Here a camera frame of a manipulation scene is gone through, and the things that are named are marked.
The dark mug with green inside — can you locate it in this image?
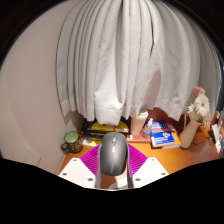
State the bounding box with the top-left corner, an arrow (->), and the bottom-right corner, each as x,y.
60,130 -> 84,154

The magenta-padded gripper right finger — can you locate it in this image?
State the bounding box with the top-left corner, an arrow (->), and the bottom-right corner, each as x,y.
125,143 -> 170,189

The white curtain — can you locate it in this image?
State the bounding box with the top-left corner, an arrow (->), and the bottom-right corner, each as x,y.
55,0 -> 223,126

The beige cup with lid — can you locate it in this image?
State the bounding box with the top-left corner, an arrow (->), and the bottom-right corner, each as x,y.
129,107 -> 149,136

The thin black book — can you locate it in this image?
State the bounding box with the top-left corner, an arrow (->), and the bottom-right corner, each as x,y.
82,129 -> 108,137

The thick black book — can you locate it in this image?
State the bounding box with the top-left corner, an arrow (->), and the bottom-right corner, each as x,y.
83,133 -> 105,142

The black computer mouse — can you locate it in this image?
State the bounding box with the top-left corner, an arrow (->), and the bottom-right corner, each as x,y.
98,131 -> 130,177

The yellow and white book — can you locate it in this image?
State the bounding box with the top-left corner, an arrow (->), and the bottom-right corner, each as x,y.
81,138 -> 102,147

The yellow and black book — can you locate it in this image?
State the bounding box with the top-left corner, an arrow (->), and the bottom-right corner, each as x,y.
87,120 -> 130,134

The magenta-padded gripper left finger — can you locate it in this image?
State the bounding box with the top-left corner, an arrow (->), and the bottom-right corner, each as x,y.
58,143 -> 103,190

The red book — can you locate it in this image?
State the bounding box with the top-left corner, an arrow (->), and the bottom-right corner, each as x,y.
126,133 -> 153,144

